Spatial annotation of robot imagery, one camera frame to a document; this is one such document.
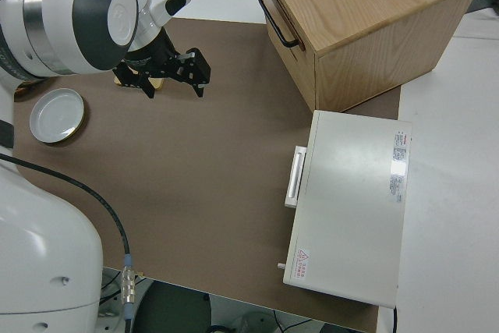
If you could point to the gray round plate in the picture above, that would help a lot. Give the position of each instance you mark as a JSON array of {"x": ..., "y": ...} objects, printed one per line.
[{"x": 56, "y": 114}]

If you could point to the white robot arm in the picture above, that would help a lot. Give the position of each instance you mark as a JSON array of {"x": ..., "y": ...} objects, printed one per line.
[{"x": 105, "y": 17}]

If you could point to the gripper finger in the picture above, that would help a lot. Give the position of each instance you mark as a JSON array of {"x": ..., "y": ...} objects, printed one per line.
[
  {"x": 142, "y": 83},
  {"x": 200, "y": 71}
]

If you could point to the wooden drawer box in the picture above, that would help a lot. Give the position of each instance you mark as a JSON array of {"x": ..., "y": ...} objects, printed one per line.
[{"x": 370, "y": 17}]

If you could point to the white toaster oven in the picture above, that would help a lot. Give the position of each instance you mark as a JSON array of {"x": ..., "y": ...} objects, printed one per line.
[{"x": 351, "y": 208}]

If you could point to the gray round floor object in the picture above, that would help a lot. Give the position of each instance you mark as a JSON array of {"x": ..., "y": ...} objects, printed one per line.
[{"x": 257, "y": 323}]

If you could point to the brown table mat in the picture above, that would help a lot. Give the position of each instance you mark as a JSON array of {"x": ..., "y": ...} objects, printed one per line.
[{"x": 214, "y": 161}]

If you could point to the light wooden board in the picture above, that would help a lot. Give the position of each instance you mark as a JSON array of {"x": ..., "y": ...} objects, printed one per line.
[{"x": 159, "y": 83}]

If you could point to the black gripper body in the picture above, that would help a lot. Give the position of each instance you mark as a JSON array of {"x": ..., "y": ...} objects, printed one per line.
[{"x": 154, "y": 58}]

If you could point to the black round floor base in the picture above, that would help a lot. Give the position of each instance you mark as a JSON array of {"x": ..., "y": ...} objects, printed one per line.
[{"x": 171, "y": 309}]

